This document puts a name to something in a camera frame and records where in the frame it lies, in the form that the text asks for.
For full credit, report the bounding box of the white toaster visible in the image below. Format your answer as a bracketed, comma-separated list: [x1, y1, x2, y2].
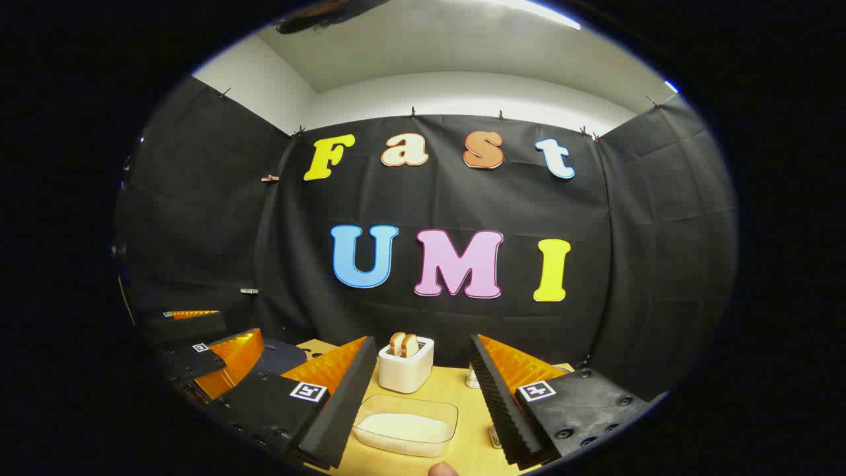
[378, 336, 435, 395]

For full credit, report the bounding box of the black backdrop cloth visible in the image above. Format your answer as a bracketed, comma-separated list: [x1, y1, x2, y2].
[116, 76, 738, 404]

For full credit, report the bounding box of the white rice heap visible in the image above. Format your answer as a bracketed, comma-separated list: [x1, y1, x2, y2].
[357, 413, 455, 457]

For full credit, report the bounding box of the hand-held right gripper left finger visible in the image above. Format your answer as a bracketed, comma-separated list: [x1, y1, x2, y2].
[202, 336, 377, 471]

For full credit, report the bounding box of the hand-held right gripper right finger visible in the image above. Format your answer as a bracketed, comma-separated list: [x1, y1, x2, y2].
[471, 334, 668, 471]

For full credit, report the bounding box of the clear plastic container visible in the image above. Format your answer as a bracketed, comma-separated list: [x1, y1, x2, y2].
[352, 394, 459, 458]

